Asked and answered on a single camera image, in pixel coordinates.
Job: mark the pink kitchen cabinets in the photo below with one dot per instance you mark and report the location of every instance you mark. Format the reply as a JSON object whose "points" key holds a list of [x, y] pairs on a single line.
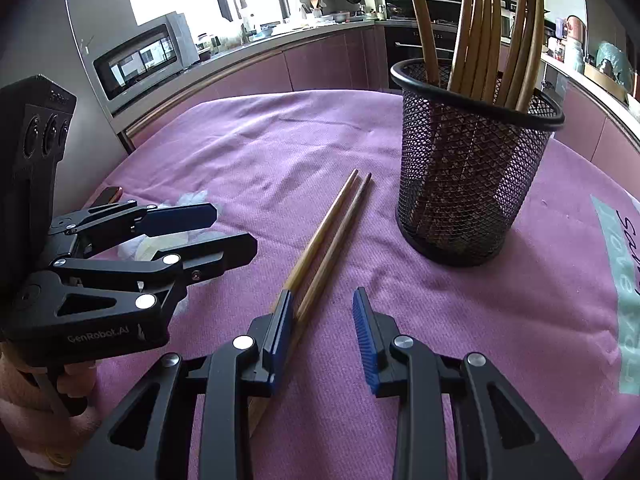
{"points": [[310, 65]]}

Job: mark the green canister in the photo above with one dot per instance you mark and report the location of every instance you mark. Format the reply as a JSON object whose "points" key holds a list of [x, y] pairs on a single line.
{"points": [[576, 57]]}

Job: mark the black mesh utensil holder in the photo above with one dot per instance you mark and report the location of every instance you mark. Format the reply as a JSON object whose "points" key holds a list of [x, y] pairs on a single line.
{"points": [[450, 170]]}

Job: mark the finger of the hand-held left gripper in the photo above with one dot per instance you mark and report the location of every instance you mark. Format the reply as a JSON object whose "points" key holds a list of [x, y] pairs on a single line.
{"points": [[180, 216], [220, 250]]}

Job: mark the black built-in steam oven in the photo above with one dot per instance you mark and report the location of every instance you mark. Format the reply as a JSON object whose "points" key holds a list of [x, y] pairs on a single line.
{"points": [[400, 2]]}

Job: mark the bunch of wooden chopsticks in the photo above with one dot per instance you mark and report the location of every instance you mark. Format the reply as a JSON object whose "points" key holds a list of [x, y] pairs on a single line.
{"points": [[482, 35]]}

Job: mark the pink kettle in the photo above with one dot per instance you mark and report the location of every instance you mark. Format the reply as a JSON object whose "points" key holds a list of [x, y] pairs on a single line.
{"points": [[576, 27]]}

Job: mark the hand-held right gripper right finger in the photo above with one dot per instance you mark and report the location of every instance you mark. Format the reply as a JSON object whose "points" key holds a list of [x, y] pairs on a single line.
{"points": [[366, 340]]}

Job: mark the teal bag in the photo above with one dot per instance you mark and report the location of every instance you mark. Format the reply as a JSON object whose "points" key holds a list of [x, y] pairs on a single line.
{"points": [[617, 60]]}

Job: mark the pair of wooden chopsticks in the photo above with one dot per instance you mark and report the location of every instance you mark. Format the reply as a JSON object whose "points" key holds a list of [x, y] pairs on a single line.
{"points": [[340, 232]]}

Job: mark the cardboard box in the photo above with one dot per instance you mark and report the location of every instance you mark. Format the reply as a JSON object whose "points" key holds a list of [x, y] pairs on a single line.
{"points": [[602, 82]]}

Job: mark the pink floral blanket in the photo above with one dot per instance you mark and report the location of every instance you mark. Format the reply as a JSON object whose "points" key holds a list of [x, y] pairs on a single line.
{"points": [[250, 160]]}

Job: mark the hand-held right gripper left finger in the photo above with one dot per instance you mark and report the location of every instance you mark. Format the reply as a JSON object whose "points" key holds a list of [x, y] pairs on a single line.
{"points": [[279, 340]]}

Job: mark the person's left hand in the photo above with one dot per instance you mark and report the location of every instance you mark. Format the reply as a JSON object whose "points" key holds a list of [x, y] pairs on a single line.
{"points": [[75, 381]]}

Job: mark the silver microwave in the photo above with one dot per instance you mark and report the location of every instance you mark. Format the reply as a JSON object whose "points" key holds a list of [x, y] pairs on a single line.
{"points": [[135, 60]]}

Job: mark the brown wooden chair back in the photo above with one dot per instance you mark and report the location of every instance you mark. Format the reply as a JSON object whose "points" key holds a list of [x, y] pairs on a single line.
{"points": [[107, 195]]}

